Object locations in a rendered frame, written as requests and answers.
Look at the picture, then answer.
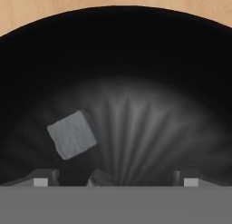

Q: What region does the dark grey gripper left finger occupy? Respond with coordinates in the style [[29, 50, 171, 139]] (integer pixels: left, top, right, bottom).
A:
[[2, 168, 61, 188]]

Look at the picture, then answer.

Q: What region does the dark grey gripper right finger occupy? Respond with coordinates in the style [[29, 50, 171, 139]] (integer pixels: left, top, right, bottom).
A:
[[172, 168, 231, 188]]

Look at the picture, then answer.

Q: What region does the grey ice cube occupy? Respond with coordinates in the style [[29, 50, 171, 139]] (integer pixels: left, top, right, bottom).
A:
[[46, 110, 98, 161]]

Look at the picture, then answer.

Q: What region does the black bowl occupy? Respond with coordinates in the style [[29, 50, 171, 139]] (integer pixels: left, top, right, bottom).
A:
[[0, 5, 232, 188]]

